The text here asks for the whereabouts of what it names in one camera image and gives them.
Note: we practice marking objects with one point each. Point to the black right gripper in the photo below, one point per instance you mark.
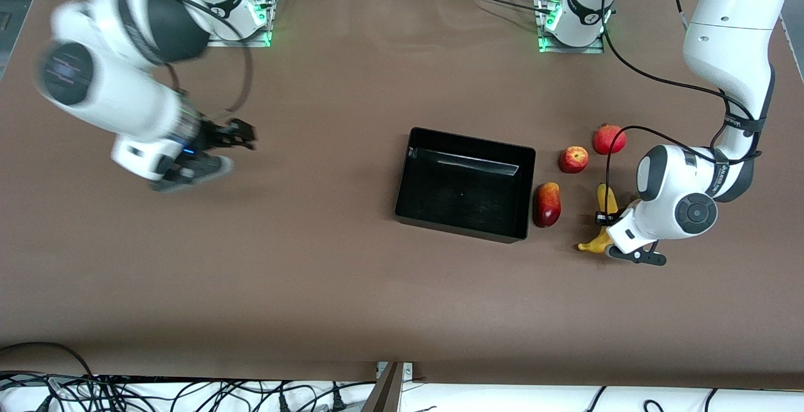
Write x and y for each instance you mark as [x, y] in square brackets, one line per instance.
[218, 135]

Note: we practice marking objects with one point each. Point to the yellow banana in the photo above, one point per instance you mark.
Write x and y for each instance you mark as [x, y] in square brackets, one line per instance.
[607, 198]

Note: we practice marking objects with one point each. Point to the red yellow apple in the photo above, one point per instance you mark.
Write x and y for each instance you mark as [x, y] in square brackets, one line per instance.
[573, 159]

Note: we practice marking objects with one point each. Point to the black rectangular plastic tray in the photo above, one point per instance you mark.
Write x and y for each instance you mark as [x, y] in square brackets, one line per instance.
[465, 198]

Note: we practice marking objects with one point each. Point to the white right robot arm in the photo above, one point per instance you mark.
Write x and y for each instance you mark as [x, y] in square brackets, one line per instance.
[125, 104]

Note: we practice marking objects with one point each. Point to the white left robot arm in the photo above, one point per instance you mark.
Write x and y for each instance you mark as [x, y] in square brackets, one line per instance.
[728, 54]

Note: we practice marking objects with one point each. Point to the red yellow mango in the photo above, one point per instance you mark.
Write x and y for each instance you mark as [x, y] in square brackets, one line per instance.
[546, 206]

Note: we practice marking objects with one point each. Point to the red pomegranate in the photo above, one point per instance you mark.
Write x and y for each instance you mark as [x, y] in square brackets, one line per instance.
[609, 140]

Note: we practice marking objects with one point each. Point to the dark metal bar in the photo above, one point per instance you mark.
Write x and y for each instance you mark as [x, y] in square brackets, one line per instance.
[386, 396]

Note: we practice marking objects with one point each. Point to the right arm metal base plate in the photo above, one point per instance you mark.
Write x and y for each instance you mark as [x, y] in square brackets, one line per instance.
[251, 40]

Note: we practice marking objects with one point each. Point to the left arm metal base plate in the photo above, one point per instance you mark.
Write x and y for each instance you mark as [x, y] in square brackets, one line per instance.
[590, 49]

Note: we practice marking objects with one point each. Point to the small metal bracket plate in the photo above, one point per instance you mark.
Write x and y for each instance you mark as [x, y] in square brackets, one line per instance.
[408, 371]

